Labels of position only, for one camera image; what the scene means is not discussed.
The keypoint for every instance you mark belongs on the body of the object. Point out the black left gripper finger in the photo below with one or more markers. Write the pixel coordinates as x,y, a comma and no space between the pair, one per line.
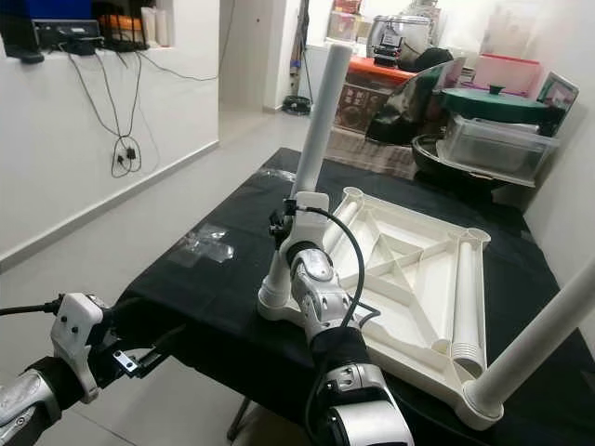
169,346

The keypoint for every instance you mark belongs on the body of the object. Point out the white plastic table leg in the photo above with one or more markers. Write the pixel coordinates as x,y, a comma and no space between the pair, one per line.
468,297
321,121
530,353
344,223

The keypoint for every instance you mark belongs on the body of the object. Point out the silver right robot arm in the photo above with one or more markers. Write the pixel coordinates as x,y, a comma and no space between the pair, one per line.
321,293

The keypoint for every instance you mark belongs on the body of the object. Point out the black tablecloth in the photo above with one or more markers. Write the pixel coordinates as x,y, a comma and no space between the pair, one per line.
223,307

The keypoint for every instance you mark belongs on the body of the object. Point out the beige cloth covered bench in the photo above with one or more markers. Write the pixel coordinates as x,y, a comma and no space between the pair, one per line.
381,158

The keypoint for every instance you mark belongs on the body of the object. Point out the white plastic table top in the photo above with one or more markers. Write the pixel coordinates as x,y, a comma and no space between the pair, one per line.
409,297

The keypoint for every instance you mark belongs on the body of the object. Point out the red printed carton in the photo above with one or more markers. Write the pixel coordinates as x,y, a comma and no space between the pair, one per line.
358,102

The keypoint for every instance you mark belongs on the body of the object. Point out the white chest freezer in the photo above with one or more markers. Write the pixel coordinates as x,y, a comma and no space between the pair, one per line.
321,74

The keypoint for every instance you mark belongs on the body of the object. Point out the black round wok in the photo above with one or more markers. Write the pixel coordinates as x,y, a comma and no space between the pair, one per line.
428,158

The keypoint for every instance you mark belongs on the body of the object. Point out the black plug adapter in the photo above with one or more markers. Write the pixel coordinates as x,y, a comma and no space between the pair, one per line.
126,154

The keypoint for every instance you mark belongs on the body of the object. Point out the clear storage box orange lid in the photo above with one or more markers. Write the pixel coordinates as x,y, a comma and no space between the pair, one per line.
372,67

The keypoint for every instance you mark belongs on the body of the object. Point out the black kitchen appliance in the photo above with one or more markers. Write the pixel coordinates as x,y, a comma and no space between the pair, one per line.
395,37

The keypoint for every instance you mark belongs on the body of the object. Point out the black cloth bundle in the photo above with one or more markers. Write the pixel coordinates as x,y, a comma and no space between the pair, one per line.
428,59

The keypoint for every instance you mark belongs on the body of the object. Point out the clear plastic container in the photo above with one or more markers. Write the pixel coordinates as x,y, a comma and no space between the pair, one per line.
493,149

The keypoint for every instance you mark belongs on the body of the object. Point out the beige cylindrical container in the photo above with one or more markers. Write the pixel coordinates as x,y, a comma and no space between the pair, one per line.
160,28

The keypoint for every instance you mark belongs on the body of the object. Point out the white cylindrical container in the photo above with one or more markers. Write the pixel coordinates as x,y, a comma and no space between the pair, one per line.
147,28

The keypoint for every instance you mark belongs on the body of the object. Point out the black antenna router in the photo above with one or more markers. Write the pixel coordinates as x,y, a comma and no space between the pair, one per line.
123,43

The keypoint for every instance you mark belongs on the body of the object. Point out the green pot lid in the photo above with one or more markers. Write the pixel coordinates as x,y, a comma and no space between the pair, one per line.
493,104

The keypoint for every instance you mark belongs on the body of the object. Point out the pink plastic tub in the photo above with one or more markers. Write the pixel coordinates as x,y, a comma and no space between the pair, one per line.
507,74

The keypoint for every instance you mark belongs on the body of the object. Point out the black set-top box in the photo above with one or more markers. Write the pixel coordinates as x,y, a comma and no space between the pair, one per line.
67,34

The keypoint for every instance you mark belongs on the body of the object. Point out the black remote control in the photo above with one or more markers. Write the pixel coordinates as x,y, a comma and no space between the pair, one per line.
32,58

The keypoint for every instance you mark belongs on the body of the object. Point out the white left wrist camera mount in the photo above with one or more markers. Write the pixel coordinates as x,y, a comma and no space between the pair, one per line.
76,325

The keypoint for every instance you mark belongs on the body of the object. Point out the dark metal folding table frame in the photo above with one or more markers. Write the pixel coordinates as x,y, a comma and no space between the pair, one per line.
242,418

